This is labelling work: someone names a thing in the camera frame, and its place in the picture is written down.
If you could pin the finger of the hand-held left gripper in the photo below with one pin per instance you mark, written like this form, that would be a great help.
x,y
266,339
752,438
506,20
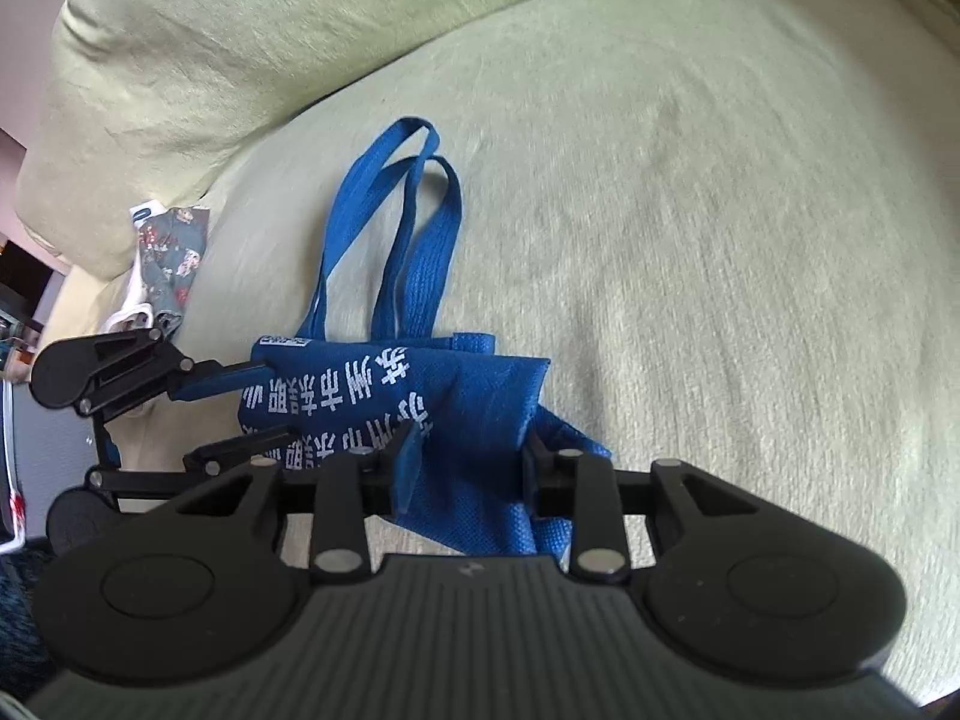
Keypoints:
x,y
217,379
225,450

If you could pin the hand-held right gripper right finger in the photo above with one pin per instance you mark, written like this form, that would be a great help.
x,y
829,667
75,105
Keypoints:
x,y
544,476

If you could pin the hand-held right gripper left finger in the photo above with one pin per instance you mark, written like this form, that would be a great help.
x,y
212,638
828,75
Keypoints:
x,y
405,465

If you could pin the blue shopping bag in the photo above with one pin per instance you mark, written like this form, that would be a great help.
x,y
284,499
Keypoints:
x,y
472,405

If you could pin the floral cloth bag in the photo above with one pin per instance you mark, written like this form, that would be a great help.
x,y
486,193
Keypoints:
x,y
172,255

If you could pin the light green covered sofa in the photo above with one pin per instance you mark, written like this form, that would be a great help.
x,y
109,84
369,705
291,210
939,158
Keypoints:
x,y
675,240

